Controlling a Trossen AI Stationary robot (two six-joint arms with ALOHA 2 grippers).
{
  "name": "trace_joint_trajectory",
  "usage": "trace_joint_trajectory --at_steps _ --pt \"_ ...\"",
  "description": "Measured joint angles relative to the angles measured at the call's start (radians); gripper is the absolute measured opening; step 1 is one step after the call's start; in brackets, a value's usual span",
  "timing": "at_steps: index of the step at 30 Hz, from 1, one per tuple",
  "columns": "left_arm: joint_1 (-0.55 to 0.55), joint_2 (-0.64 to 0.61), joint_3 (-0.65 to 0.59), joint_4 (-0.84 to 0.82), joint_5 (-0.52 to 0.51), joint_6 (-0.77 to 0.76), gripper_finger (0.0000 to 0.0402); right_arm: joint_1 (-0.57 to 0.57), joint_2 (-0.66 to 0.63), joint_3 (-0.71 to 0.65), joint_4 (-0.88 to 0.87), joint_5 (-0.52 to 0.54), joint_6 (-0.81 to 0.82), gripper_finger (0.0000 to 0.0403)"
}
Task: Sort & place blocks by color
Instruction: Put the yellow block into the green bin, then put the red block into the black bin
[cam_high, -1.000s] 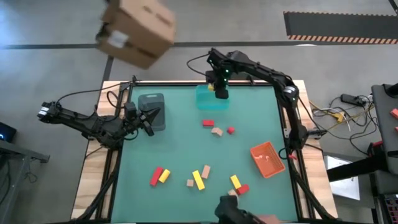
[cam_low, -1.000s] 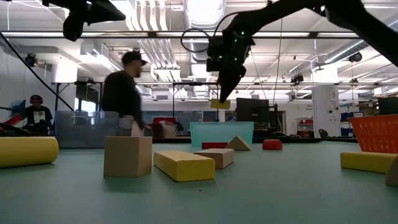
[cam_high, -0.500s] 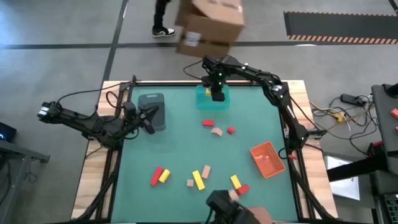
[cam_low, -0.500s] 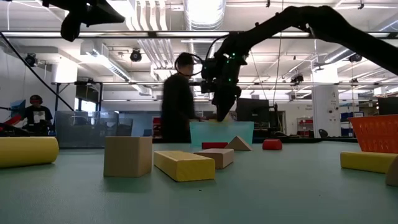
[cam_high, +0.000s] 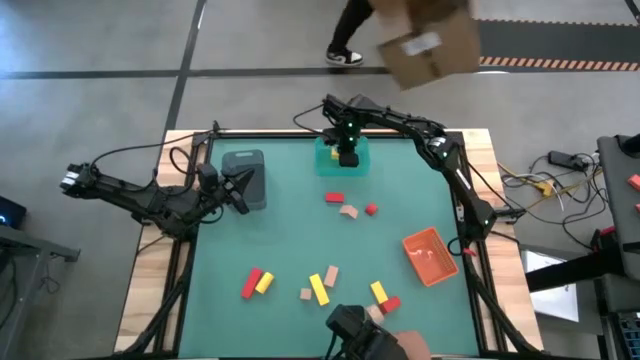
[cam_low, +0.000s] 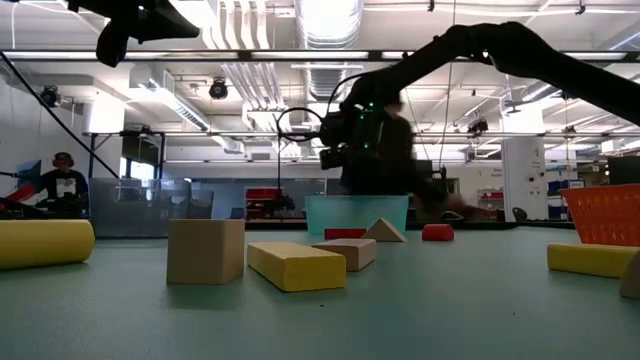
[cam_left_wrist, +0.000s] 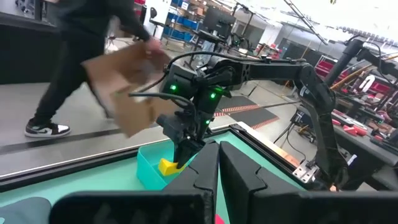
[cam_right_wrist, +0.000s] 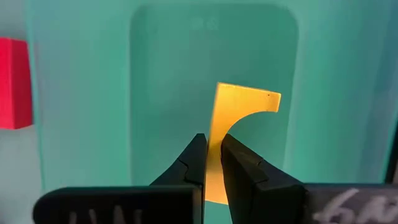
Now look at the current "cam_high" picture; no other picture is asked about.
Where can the translucent teal plastic bin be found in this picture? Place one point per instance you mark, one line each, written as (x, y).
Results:
(325, 167)

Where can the gray metal stand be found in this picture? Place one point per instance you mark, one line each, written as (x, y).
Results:
(30, 245)

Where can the translucent gray plastic bin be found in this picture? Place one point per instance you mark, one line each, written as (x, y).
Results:
(257, 190)

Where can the natural wood angular block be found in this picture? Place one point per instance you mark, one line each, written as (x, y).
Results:
(350, 212)

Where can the tan rounded object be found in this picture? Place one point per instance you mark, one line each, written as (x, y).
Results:
(412, 346)

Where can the small green cube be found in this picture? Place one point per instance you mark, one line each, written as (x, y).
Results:
(334, 154)

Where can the black table frame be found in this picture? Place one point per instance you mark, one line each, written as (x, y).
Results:
(186, 280)

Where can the person's leg with shoe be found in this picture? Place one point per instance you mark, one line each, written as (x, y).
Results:
(345, 30)

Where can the neighbouring black robot arm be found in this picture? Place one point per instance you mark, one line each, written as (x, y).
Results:
(565, 272)

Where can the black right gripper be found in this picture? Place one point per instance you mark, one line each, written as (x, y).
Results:
(347, 142)

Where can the red rectangular block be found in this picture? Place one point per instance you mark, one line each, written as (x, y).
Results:
(334, 198)
(391, 305)

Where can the brown cardboard box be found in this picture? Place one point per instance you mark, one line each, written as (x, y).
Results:
(430, 50)

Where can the natural wood cube block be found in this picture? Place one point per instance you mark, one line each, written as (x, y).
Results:
(305, 294)

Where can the person's black white shoe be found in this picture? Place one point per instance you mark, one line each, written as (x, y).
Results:
(345, 57)

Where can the long yellow rectangular block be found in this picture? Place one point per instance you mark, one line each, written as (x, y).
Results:
(319, 289)

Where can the dark electronics box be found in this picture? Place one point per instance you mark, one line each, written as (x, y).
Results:
(630, 335)

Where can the red cube block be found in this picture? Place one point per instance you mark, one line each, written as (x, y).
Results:
(371, 209)

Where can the short yellow rectangular block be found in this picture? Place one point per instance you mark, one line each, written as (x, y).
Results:
(379, 292)

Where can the natural wood rounded block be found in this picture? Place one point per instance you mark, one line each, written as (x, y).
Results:
(375, 312)

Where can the black power strip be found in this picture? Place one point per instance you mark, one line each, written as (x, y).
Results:
(565, 160)

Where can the orange plastic basket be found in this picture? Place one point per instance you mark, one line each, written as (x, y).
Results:
(435, 265)

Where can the gray neighbouring table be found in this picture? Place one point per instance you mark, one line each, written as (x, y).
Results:
(620, 210)

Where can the long red block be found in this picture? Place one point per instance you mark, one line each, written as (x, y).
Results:
(251, 283)

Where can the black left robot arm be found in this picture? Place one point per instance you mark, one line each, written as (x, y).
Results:
(150, 200)

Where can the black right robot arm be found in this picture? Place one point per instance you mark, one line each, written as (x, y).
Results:
(450, 160)

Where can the natural wood rectangular block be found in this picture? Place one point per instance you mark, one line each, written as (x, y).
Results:
(331, 276)

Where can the white paper sheet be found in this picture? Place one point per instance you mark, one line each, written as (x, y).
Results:
(555, 305)

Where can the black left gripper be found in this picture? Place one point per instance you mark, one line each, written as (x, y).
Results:
(225, 195)

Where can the green table mat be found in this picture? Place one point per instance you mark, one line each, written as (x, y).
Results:
(300, 240)

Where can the yellow cylinder block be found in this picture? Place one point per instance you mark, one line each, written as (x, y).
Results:
(264, 282)

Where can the black floor mat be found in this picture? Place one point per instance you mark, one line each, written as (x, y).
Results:
(550, 42)

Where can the dark electronic device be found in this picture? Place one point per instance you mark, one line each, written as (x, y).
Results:
(12, 210)

